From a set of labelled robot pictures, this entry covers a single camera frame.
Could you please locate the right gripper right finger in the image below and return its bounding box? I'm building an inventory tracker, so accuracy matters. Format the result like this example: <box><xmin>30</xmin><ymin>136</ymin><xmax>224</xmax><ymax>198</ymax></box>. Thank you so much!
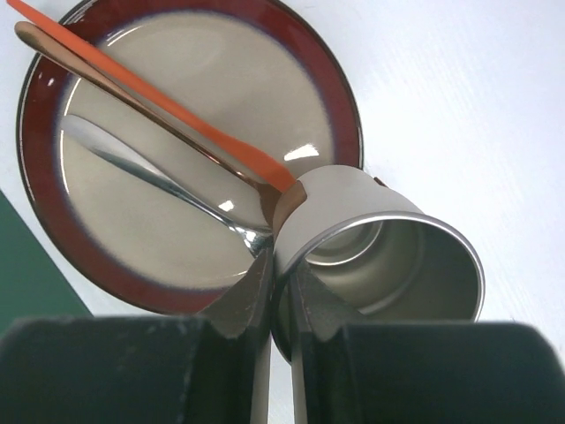
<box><xmin>287</xmin><ymin>266</ymin><xmax>564</xmax><ymax>423</ymax></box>

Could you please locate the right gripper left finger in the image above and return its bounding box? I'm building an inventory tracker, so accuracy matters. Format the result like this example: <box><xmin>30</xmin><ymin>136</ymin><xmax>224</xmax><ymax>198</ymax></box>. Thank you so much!
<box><xmin>1</xmin><ymin>250</ymin><xmax>273</xmax><ymax>423</ymax></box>

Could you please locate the steel cup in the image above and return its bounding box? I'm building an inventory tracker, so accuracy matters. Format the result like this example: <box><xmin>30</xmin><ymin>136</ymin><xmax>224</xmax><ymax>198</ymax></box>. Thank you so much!
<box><xmin>272</xmin><ymin>165</ymin><xmax>485</xmax><ymax>358</ymax></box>

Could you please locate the green placemat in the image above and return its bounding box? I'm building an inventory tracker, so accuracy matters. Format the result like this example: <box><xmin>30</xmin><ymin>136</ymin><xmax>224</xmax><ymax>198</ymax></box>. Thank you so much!
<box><xmin>1</xmin><ymin>196</ymin><xmax>90</xmax><ymax>333</ymax></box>

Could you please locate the red rimmed beige plate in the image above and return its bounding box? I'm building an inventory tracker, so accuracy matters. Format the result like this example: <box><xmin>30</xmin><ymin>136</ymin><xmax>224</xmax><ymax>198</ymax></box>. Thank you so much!
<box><xmin>17</xmin><ymin>1</ymin><xmax>363</xmax><ymax>314</ymax></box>

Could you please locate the silver fork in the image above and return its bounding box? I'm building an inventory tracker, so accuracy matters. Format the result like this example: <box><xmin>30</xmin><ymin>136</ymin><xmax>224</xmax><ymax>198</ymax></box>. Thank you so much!
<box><xmin>61</xmin><ymin>115</ymin><xmax>274</xmax><ymax>257</ymax></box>

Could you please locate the copper spoon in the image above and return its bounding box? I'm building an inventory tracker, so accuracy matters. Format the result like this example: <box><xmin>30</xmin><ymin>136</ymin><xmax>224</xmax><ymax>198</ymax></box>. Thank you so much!
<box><xmin>14</xmin><ymin>21</ymin><xmax>299</xmax><ymax>234</ymax></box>

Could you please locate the orange knife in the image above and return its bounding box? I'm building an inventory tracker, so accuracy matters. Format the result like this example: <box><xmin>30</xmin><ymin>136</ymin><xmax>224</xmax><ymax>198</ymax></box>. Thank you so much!
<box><xmin>8</xmin><ymin>1</ymin><xmax>295</xmax><ymax>193</ymax></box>

